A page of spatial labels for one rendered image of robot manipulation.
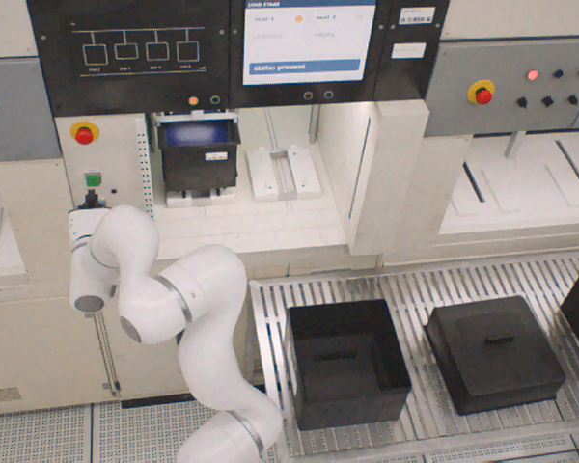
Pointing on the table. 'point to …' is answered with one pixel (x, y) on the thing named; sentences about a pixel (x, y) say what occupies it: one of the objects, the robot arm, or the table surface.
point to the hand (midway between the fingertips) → (92, 199)
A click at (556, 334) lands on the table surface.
